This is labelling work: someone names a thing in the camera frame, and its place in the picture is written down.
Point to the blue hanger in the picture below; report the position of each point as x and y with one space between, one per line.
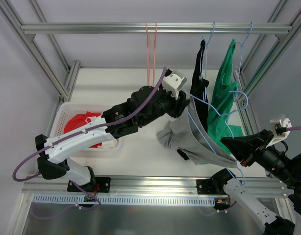
242 45
204 60
219 122

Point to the green tank top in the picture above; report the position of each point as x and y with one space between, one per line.
222 85

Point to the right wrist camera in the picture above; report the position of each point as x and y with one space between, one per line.
279 127

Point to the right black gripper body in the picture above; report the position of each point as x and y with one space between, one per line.
252 152

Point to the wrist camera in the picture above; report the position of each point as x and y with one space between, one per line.
173 82
279 127

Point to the white tank top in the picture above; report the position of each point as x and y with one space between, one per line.
91 120

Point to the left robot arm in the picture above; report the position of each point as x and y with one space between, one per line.
143 107

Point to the aluminium hanging rail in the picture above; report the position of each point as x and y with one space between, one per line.
166 28

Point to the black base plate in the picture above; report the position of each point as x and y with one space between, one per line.
205 187
98 185

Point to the white slotted cable duct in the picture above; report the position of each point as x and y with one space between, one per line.
125 200

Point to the aluminium front rail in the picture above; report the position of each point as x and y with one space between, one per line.
159 186

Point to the black tank top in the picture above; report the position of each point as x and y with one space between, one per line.
199 86

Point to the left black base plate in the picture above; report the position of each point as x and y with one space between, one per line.
98 185

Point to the red tank top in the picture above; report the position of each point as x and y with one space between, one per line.
78 121

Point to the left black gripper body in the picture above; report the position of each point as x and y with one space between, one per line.
179 105

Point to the white plastic basket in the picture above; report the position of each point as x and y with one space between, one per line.
68 110

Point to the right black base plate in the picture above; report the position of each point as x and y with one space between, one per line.
205 187

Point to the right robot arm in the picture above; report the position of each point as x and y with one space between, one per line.
269 222

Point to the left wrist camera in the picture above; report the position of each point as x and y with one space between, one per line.
173 82

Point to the pink hanger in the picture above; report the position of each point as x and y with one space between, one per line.
148 39
154 53

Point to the grey tank top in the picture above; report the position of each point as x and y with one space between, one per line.
187 134

